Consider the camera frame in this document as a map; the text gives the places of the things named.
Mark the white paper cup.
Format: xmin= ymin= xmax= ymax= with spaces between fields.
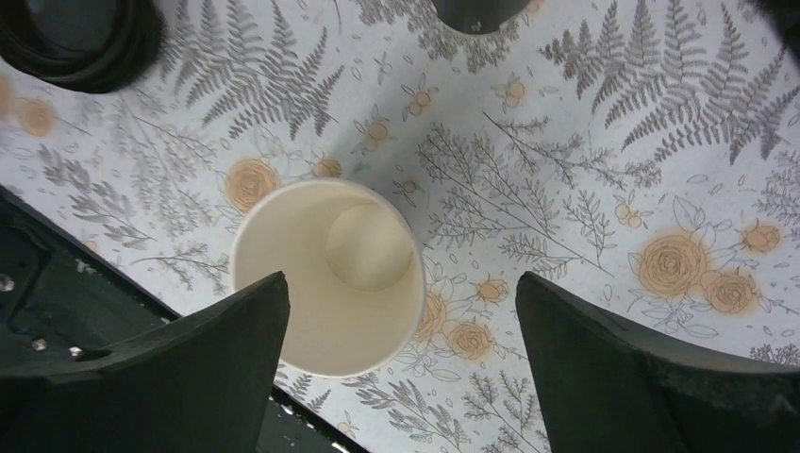
xmin=229 ymin=178 xmax=425 ymax=378

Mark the floral table mat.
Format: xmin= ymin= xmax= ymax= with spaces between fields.
xmin=1 ymin=1 xmax=799 ymax=452

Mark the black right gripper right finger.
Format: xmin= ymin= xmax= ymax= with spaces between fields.
xmin=515 ymin=272 xmax=799 ymax=452

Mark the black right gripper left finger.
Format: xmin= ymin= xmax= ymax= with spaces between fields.
xmin=1 ymin=272 xmax=291 ymax=452

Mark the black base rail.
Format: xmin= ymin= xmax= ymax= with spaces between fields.
xmin=1 ymin=189 xmax=359 ymax=452

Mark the stack of paper cups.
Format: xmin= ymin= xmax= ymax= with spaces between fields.
xmin=431 ymin=0 xmax=530 ymax=35

